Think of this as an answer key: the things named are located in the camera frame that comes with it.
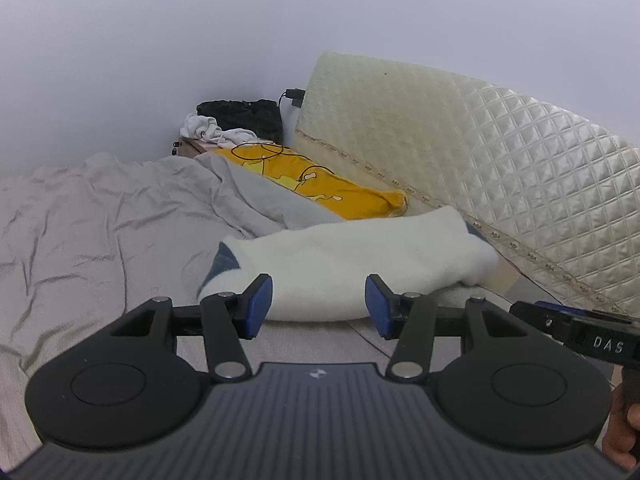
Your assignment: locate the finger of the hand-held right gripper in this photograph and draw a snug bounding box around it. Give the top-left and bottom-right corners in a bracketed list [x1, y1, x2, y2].
[509, 300, 577, 346]

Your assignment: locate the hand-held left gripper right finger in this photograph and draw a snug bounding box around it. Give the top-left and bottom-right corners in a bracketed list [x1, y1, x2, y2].
[365, 274, 533, 380]

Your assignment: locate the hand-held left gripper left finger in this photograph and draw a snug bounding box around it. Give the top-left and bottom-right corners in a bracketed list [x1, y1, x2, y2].
[106, 273, 273, 380]

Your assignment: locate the cream blue striped sweater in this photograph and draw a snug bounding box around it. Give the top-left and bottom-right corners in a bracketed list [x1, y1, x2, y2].
[197, 205, 501, 324]

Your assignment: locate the person's right hand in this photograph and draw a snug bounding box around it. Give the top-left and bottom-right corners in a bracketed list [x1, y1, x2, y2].
[602, 379, 640, 472]

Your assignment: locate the yellow pillow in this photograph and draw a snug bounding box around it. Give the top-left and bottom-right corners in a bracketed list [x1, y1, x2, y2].
[214, 143, 409, 221]

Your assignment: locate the wooden bedside table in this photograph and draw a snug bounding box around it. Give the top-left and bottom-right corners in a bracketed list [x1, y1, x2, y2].
[172, 134, 221, 159]

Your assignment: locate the grey duvet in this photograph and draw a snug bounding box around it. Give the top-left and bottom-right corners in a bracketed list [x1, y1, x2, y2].
[0, 152, 615, 461]

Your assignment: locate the cream quilted headboard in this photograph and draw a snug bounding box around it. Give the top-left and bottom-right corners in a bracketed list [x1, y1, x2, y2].
[294, 50, 640, 319]

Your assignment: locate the white cloth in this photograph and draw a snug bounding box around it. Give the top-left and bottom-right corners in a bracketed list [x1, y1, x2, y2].
[179, 112, 261, 149]

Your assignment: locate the black cable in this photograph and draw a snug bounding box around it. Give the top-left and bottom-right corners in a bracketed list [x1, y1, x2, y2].
[230, 90, 334, 184]

